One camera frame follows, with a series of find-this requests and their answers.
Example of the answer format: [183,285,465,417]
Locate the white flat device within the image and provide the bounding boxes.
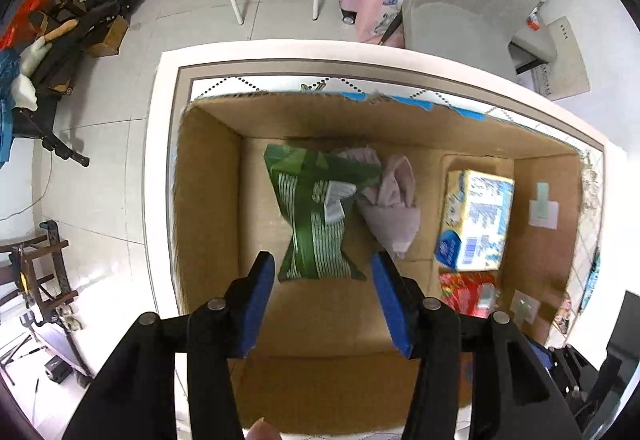
[530,16,592,102]

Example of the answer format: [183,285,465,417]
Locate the person's left hand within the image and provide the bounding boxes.
[246,417,282,440]

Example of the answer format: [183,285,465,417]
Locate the pink printed box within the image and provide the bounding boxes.
[356,0,415,49]

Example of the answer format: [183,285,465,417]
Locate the large cardboard box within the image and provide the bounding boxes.
[169,89,601,437]

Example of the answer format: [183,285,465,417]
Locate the dark wooden chair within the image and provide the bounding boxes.
[0,220,81,326]

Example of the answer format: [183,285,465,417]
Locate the white patterned table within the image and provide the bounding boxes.
[144,40,628,440]

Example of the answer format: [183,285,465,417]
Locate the blue plastic bag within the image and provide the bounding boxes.
[0,49,22,166]

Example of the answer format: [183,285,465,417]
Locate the black folding stand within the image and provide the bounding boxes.
[12,0,157,168]

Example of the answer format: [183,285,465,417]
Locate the red printed packet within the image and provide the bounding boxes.
[439,271,501,320]

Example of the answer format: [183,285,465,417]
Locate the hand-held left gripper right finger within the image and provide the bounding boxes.
[370,252,586,440]

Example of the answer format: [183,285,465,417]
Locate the red plastic bag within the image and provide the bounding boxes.
[0,0,51,50]

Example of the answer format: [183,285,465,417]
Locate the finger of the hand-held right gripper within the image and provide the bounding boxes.
[527,339,568,378]

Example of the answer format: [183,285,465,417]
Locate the white paper label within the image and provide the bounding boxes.
[509,290,542,325]
[528,182,561,230]

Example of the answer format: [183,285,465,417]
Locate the green striped soft packet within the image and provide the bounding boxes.
[263,144,383,283]

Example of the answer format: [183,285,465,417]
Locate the white stuffed glove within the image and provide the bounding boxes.
[12,39,53,112]

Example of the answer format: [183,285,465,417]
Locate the small brown cardboard box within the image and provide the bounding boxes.
[86,14,130,58]

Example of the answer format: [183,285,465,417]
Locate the pink cloth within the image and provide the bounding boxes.
[332,146,422,262]

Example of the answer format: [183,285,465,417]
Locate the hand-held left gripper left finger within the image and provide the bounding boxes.
[62,251,277,440]

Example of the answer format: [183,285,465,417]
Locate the yellow blue tissue pack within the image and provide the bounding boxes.
[434,168,516,272]

